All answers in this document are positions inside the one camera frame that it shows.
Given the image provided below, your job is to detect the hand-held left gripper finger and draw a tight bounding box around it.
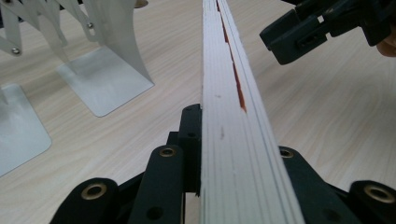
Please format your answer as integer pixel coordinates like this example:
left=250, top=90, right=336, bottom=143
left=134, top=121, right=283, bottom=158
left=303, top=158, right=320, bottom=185
left=167, top=104, right=203, bottom=197

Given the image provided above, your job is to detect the grey expandable metal book rack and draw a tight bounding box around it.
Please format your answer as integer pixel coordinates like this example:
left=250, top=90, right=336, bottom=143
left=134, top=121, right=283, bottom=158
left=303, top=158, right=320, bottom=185
left=0, top=0, right=155, bottom=179

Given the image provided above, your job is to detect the white caterpillar picture book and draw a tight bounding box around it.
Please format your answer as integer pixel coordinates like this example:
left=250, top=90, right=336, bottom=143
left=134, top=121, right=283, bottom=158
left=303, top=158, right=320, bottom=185
left=200, top=0, right=306, bottom=224

